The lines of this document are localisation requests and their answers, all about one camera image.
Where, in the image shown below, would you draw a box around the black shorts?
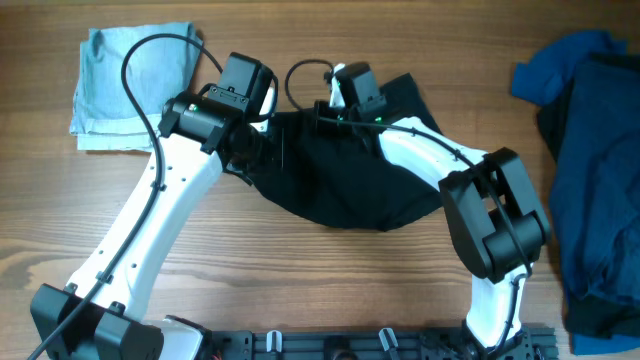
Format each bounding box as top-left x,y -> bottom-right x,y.
247,72 -> 446,233

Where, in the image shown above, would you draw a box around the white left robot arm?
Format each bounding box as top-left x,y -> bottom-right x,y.
30,53 -> 278,359

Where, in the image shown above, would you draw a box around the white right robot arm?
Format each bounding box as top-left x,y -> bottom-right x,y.
317,62 -> 551,359

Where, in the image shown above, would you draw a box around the folded light blue denim garment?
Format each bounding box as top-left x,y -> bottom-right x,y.
69,22 -> 201,152

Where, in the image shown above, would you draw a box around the dark blue garment pile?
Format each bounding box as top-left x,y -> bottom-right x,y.
511,30 -> 639,355

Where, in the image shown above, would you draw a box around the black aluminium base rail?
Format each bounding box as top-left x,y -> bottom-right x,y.
113,327 -> 559,360

